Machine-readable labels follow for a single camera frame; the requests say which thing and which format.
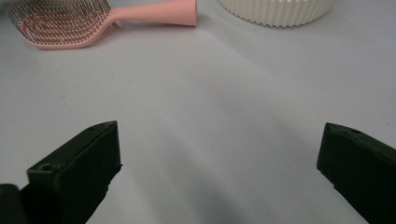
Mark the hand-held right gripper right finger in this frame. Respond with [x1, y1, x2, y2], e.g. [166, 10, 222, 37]
[316, 121, 396, 224]

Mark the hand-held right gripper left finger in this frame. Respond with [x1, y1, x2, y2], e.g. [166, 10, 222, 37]
[18, 120, 123, 224]

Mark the pink hairbrush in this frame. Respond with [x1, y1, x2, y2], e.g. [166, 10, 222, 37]
[6, 0, 198, 50]

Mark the white ribbed plastic basket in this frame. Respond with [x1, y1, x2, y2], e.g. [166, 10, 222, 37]
[218, 0, 337, 28]

